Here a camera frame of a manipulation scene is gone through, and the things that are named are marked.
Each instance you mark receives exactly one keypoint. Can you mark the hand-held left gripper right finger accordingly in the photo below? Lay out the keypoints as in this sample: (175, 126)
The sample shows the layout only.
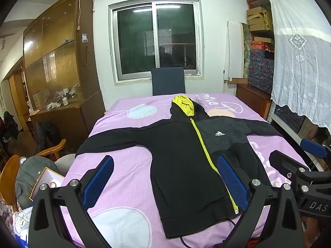
(232, 186)

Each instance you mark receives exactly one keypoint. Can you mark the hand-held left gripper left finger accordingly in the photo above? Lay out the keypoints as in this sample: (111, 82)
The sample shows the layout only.
(99, 180)

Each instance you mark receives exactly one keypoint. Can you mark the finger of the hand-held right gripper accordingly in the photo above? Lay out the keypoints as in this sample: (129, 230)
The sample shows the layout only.
(283, 161)
(314, 147)

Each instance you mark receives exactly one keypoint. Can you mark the black hooded jacket yellow zipper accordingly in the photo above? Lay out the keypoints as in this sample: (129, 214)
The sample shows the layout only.
(168, 155)

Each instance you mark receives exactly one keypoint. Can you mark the purple printed blanket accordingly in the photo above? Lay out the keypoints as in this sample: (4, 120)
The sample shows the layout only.
(124, 173)

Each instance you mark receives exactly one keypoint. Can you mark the white metal rack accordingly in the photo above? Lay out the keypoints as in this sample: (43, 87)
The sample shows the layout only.
(287, 131)

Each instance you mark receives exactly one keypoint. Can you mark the open white box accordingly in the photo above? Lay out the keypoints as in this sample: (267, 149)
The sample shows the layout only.
(49, 179)

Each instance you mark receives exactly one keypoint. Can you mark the wooden armchair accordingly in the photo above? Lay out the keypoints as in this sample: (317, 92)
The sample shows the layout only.
(54, 148)

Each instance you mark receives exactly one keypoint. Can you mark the dark jacket on chair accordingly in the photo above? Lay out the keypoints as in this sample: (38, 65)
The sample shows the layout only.
(47, 134)

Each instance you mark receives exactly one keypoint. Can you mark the low wooden cabinet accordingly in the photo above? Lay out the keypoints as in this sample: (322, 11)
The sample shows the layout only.
(253, 98)

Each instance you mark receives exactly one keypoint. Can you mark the grey cloth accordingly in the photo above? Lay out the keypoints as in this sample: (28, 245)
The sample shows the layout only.
(27, 175)

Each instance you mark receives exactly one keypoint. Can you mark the white lace curtain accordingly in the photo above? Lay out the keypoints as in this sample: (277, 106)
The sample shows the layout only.
(302, 56)

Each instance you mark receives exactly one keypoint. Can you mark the round-back wooden chair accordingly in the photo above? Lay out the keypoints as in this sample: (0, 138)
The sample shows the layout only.
(7, 178)

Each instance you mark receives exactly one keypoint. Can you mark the stack of dark floral boxes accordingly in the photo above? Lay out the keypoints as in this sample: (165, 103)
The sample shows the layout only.
(261, 69)

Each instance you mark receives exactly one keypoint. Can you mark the orange patterned box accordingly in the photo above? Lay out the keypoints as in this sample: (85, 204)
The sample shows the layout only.
(262, 45)

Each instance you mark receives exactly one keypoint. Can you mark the marble patterned board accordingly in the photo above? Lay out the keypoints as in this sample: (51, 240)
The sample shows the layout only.
(246, 51)

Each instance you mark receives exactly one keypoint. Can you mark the dark blue chair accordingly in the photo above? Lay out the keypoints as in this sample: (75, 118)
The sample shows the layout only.
(168, 81)

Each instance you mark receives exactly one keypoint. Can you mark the white board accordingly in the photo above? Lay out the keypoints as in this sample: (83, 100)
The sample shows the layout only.
(232, 49)

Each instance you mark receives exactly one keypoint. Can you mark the wooden glass display cabinet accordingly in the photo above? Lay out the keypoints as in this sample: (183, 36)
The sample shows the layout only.
(62, 56)

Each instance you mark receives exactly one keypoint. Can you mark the woven tan box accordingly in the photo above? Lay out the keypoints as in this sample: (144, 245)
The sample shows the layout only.
(258, 19)

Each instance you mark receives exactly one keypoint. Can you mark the sliding glass window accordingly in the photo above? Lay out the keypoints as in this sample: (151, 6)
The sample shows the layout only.
(137, 38)

